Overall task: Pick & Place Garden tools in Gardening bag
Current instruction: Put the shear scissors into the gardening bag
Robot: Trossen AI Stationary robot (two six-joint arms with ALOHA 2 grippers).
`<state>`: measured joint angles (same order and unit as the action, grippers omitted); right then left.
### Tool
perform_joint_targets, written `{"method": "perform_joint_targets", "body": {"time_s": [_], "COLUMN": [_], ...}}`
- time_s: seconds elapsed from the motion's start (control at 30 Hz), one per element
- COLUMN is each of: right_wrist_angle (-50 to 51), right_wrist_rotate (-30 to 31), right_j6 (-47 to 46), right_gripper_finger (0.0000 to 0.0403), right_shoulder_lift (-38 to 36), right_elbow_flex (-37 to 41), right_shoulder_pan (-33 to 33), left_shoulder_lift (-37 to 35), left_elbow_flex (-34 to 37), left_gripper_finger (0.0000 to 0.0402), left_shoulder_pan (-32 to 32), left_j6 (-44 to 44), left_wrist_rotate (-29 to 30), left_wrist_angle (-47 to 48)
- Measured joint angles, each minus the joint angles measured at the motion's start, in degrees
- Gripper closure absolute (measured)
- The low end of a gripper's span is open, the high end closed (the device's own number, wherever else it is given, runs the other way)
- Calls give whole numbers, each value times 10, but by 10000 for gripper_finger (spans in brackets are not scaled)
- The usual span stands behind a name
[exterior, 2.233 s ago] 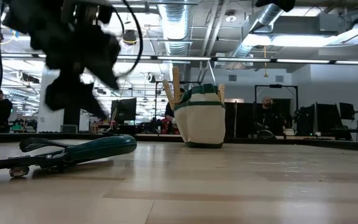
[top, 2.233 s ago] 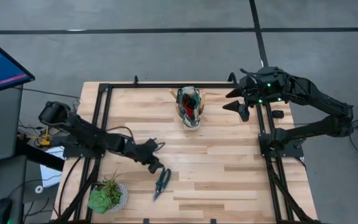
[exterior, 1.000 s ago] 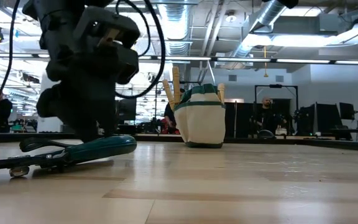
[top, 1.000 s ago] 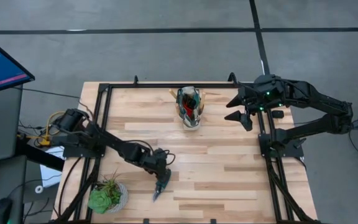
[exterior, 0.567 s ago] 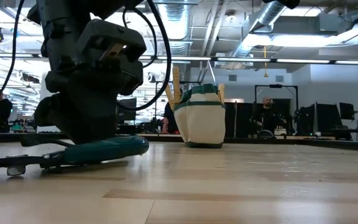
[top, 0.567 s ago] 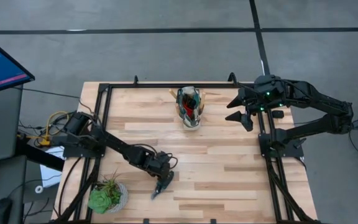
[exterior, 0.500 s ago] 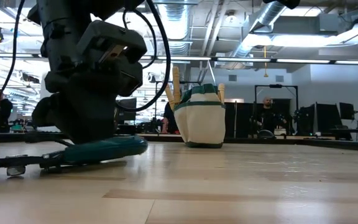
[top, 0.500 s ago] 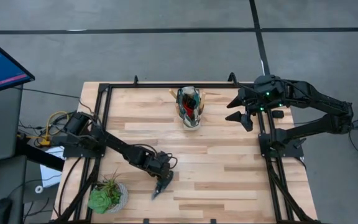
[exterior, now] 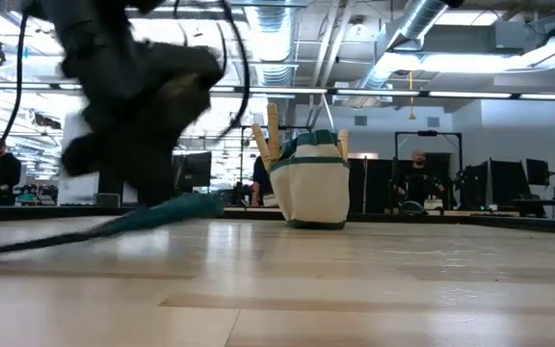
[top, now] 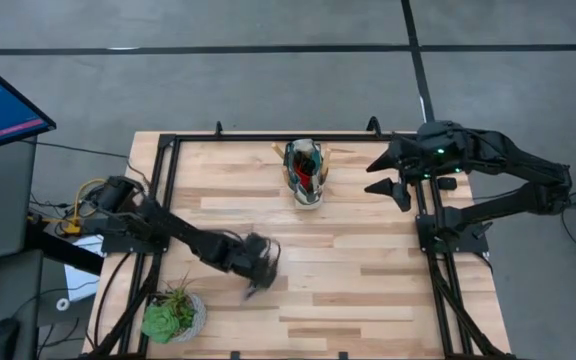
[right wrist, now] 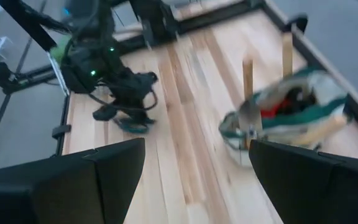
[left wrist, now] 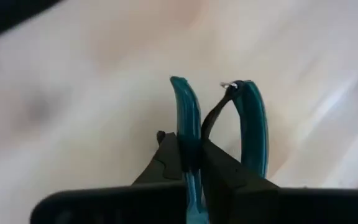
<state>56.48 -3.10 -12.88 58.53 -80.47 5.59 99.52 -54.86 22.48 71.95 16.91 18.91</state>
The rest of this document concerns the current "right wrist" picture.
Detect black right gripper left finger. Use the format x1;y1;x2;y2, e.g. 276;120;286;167
0;138;146;224

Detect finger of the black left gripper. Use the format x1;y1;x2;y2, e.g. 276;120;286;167
126;108;143;124
140;108;155;124

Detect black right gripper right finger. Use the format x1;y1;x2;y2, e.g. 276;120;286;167
248;139;358;224

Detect teal handled pliers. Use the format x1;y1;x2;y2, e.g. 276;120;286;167
112;115;157;136

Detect steel trowel wooden handle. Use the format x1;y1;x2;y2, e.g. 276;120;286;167
288;114;351;148

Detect beige green canvas gardening bag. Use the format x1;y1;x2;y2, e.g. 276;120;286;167
218;65;354;170

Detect red black gardening glove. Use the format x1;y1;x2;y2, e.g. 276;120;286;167
259;86;320;120

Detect narrow pointed trowel wooden handle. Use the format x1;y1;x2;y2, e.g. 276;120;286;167
281;30;294;79

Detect black desk beam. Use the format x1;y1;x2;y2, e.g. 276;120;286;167
0;0;58;52

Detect black table clamp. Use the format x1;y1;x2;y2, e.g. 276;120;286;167
282;12;310;35

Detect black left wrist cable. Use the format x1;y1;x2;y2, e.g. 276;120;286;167
88;89;160;112

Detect black edge bracket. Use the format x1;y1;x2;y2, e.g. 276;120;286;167
51;123;73;140

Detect black metal table frame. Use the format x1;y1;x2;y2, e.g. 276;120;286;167
50;0;358;157

